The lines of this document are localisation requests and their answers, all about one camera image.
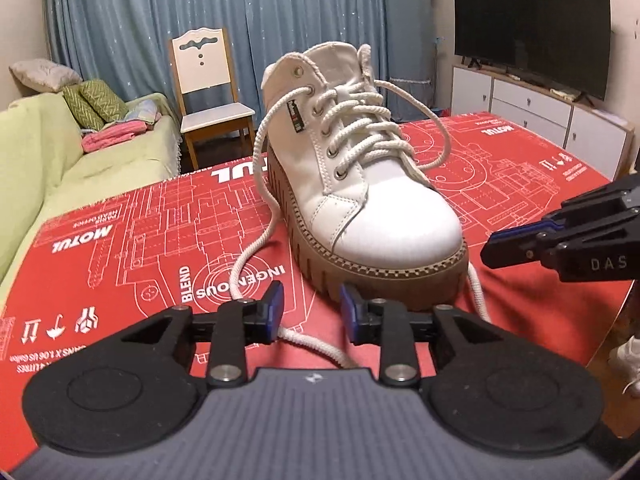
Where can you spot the grey pillow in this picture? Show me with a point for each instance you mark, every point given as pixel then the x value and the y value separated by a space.
pixel 45 75

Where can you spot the red printed cardboard sheet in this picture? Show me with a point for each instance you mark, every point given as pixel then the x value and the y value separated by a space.
pixel 150 240

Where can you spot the blue curtain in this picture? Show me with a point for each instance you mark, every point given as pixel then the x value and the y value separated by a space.
pixel 300 5

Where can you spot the green patterned pillow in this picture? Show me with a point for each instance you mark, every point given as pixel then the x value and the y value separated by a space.
pixel 80 107
pixel 102 97

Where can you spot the white sneaker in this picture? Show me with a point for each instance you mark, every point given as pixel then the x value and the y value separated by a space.
pixel 627 360

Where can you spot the pastel folded blanket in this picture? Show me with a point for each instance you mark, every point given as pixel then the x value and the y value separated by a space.
pixel 145 112

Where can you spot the white television cabinet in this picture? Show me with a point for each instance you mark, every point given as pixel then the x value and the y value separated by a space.
pixel 525 105

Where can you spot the white wooden chair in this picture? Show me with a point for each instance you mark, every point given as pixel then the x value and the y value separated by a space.
pixel 200 65

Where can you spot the black television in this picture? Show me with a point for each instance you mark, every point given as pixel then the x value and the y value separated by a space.
pixel 530 25

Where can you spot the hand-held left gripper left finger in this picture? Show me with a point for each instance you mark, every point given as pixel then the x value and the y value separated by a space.
pixel 276 310

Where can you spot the pink folded cloth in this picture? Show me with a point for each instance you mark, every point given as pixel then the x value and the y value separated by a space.
pixel 112 137

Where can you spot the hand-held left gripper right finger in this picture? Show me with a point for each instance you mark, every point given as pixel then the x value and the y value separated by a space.
pixel 348 312

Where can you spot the blue covered standing air conditioner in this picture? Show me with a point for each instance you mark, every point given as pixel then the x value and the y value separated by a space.
pixel 407 25

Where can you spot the white shoelace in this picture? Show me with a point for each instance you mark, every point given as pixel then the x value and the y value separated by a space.
pixel 478 294

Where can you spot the green covered sofa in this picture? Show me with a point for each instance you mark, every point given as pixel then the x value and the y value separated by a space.
pixel 40 160

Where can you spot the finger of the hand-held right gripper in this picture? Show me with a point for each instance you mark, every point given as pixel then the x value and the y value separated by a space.
pixel 510 252
pixel 600 202

